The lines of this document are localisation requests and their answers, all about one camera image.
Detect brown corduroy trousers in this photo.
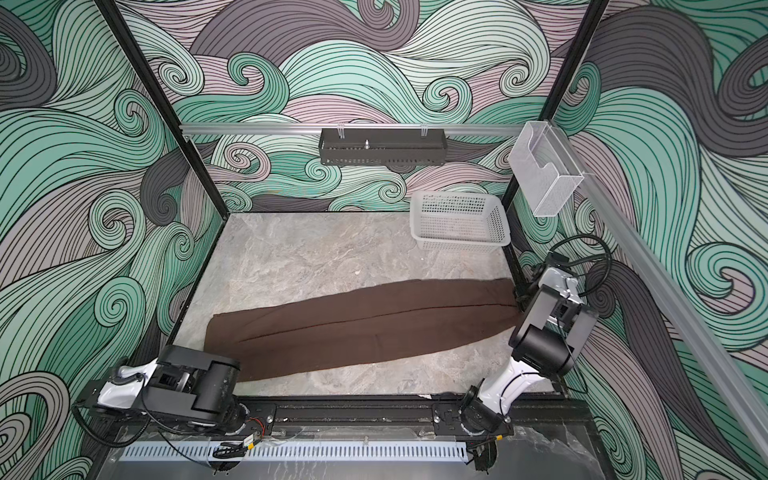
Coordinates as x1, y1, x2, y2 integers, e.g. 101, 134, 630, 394
203, 278, 523, 381

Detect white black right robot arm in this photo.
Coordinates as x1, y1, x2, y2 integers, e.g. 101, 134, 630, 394
459, 267, 598, 436

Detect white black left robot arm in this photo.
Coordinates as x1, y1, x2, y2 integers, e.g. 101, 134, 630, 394
73, 345, 248, 435

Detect white plastic laundry basket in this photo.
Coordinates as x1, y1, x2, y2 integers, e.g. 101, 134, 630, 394
410, 191, 511, 253

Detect black perforated wall tray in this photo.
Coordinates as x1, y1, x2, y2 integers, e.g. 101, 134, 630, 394
318, 129, 448, 171

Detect clear plastic wall bin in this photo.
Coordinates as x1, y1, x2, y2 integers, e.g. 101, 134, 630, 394
507, 121, 584, 218

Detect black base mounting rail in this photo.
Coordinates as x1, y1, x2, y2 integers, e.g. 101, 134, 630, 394
119, 395, 592, 439

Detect aluminium rail back wall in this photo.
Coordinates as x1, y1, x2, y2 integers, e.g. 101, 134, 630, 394
179, 121, 523, 137

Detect aluminium rail wall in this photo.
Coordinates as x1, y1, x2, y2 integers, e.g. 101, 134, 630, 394
179, 121, 523, 137
552, 126, 767, 459

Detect white slotted cable duct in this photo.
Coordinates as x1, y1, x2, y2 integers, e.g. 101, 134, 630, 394
118, 440, 469, 462

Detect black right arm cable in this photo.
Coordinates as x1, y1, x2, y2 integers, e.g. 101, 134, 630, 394
542, 232, 614, 298

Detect black corner post right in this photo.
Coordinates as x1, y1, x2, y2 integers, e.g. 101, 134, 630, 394
500, 0, 612, 211

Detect black corner post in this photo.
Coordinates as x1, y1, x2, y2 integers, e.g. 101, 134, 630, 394
94, 0, 230, 222
500, 0, 612, 211

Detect aluminium rail right wall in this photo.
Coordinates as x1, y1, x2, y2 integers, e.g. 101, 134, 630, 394
552, 126, 767, 459

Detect black corner post left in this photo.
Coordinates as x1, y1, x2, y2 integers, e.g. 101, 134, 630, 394
94, 0, 230, 222

